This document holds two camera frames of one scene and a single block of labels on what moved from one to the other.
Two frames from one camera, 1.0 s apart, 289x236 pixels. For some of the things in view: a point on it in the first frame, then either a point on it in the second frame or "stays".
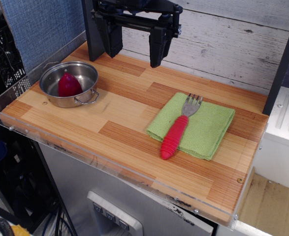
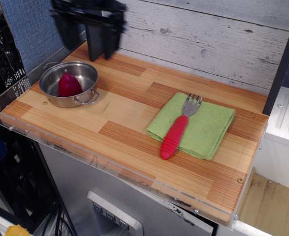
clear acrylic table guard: (191, 138) stays
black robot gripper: (142, 14) -> (111, 14)
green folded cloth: (204, 130) stays
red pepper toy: (69, 86) stays
